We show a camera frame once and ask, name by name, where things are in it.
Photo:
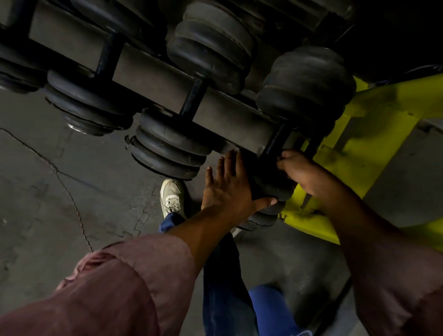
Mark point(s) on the black yellow dumbbell rack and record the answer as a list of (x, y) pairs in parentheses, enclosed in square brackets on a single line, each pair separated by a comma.
[(371, 144)]

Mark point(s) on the black curved metal bar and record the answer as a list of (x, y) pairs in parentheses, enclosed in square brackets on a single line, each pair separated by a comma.
[(332, 309)]

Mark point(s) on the person's right forearm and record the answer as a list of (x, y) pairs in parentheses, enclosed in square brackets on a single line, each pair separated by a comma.
[(397, 279)]

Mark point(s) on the person's left hand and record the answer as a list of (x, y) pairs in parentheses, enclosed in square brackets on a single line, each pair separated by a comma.
[(231, 196)]

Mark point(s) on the person's white shoe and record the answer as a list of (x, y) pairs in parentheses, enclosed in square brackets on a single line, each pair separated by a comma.
[(236, 231), (172, 196)]

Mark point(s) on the light blue plastic object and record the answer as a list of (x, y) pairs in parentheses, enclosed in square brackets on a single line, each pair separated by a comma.
[(273, 317)]

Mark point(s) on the person's left forearm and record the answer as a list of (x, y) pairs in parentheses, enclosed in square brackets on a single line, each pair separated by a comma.
[(107, 290)]

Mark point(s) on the person's blue jeans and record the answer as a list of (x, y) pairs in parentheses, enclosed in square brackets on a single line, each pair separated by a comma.
[(229, 303)]

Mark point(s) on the person's right hand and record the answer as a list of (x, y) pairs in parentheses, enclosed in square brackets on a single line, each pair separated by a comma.
[(304, 174)]

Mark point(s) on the ribbed black plate dumbbell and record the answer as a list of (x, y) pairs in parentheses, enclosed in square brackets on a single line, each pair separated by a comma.
[(171, 141), (88, 99), (307, 85), (11, 69)]

